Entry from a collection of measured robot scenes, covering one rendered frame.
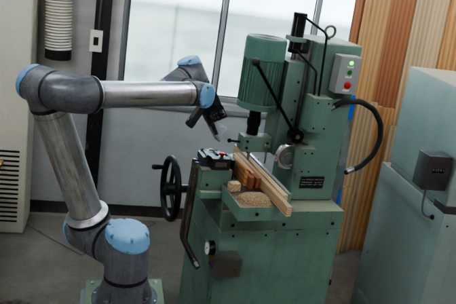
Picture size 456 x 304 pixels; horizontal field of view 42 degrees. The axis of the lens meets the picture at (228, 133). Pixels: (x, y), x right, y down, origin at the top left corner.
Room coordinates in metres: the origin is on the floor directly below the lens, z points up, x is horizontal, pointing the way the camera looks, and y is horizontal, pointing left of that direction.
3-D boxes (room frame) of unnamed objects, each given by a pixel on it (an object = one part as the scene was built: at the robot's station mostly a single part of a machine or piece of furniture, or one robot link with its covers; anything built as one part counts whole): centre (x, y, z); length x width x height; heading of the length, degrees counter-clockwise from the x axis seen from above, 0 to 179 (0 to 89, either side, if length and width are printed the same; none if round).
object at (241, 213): (2.40, -0.03, 0.87); 0.61 x 0.30 x 0.06; 21
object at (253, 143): (2.52, -0.12, 1.03); 0.14 x 0.07 x 0.09; 111
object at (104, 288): (1.81, 0.28, 0.67); 0.19 x 0.19 x 0.10
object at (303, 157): (2.43, -0.33, 1.02); 0.09 x 0.07 x 0.12; 21
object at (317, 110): (2.45, -0.36, 1.23); 0.09 x 0.08 x 0.15; 111
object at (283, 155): (2.44, -0.27, 1.02); 0.12 x 0.03 x 0.12; 111
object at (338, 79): (2.50, -0.45, 1.40); 0.10 x 0.06 x 0.16; 111
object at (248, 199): (2.17, -0.14, 0.92); 0.14 x 0.09 x 0.04; 111
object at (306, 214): (2.56, -0.22, 0.76); 0.57 x 0.45 x 0.09; 111
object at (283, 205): (2.35, -0.17, 0.92); 0.60 x 0.02 x 0.04; 21
